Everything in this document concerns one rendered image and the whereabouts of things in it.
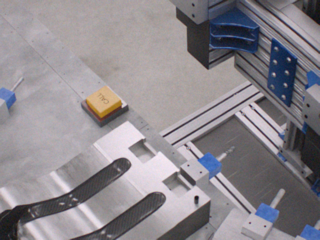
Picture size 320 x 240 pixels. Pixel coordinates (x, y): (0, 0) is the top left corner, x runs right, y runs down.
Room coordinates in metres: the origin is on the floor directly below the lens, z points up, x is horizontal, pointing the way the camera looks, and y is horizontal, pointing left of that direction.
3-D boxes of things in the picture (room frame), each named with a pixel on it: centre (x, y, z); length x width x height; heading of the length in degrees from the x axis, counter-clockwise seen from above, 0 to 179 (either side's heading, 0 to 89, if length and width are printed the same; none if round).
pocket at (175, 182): (0.73, -0.03, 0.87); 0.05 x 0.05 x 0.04; 37
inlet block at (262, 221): (0.66, -0.21, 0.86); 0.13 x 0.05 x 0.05; 144
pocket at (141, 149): (0.81, 0.03, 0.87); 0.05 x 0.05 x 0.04; 37
